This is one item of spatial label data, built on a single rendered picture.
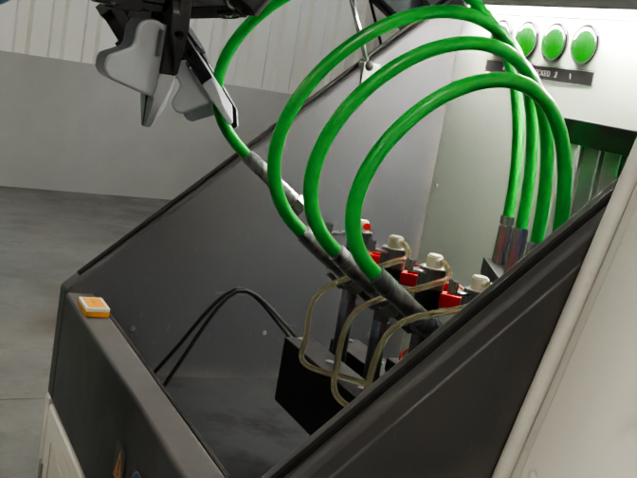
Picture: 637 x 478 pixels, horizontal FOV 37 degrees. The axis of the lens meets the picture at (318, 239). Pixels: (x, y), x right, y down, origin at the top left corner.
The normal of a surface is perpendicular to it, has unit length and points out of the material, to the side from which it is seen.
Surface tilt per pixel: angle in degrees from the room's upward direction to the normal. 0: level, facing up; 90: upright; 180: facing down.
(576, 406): 76
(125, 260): 90
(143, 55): 93
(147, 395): 0
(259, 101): 90
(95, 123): 90
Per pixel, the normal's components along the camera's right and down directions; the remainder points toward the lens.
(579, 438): -0.83, -0.30
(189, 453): 0.17, -0.97
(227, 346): 0.41, 0.23
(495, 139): -0.90, -0.07
